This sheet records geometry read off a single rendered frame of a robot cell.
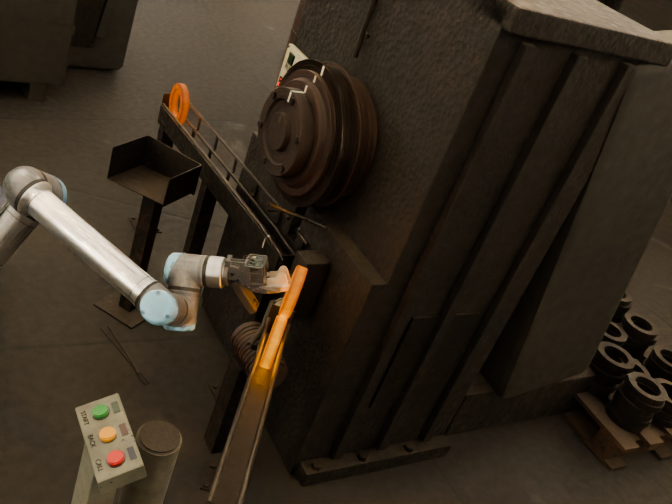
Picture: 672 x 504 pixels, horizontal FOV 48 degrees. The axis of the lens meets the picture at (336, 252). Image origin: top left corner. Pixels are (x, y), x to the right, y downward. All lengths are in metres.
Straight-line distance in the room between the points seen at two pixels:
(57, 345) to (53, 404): 0.30
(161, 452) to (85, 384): 0.93
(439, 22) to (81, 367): 1.78
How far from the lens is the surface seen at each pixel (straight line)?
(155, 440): 2.09
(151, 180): 3.01
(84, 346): 3.09
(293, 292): 2.09
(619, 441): 3.60
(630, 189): 2.77
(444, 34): 2.18
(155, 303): 2.03
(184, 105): 3.44
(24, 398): 2.87
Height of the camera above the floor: 2.05
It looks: 30 degrees down
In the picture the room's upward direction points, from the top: 22 degrees clockwise
